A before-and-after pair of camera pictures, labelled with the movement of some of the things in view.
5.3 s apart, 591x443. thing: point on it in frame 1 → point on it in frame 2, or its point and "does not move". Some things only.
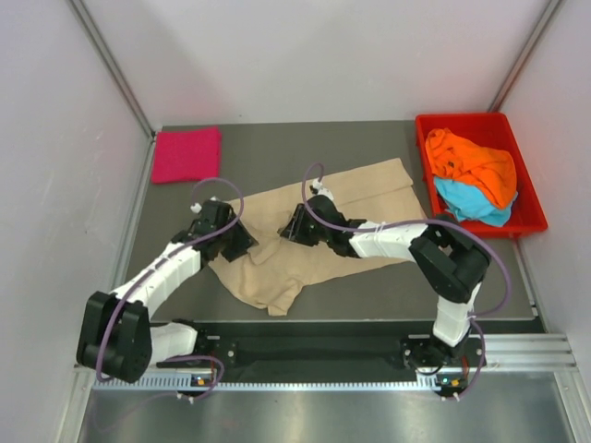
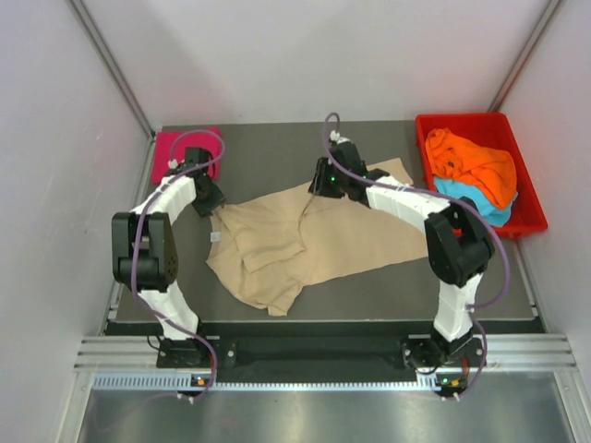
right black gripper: x=295 y=229 → x=319 y=185
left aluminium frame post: x=112 y=62 does not move
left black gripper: x=244 y=241 → x=217 y=199
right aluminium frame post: x=524 y=55 does not move
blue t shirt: x=469 y=203 does not move
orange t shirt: x=491 y=171 does not move
